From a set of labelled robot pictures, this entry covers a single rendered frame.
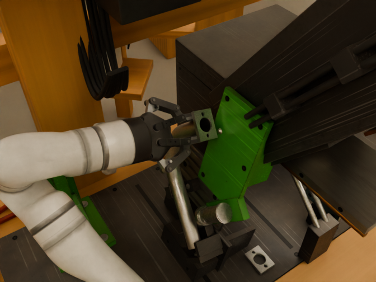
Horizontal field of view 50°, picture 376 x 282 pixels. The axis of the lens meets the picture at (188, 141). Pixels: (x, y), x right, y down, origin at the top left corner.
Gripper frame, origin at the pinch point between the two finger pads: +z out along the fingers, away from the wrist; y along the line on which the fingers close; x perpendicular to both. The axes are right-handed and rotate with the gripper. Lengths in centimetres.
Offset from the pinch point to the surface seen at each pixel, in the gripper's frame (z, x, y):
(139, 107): 84, 174, 29
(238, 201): 3.8, -2.9, -14.8
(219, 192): 3.9, 2.3, -13.0
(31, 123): 22, 202, 33
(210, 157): 3.8, 2.4, -6.0
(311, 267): 22.4, 1.1, -34.2
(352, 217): 16.0, -16.4, -21.2
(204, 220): 0.4, 4.3, -17.5
